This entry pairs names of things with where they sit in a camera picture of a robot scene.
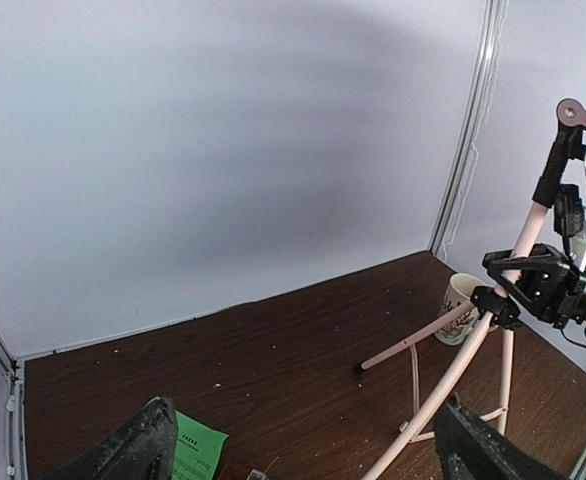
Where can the green sheet music page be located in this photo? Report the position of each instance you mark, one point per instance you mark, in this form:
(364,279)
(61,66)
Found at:
(198,449)

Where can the pink music stand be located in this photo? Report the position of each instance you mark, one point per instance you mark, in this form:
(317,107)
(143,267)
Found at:
(495,306)

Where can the brown wooden metronome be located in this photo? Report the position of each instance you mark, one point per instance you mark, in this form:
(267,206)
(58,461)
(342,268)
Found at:
(235,471)

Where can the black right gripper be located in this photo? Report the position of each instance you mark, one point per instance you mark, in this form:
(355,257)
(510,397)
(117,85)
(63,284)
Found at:
(544,282)

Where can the aluminium frame post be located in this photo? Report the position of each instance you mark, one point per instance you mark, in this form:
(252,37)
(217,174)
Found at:
(477,110)
(13,373)

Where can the left aluminium frame post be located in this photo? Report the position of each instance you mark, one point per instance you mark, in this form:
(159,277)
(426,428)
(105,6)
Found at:
(13,373)

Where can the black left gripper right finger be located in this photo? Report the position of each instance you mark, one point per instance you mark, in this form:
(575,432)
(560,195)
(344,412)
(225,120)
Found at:
(469,448)

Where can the right aluminium frame post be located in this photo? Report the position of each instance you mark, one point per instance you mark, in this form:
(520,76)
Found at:
(477,110)

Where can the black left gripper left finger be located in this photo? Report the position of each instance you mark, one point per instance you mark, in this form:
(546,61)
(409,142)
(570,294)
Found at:
(142,448)

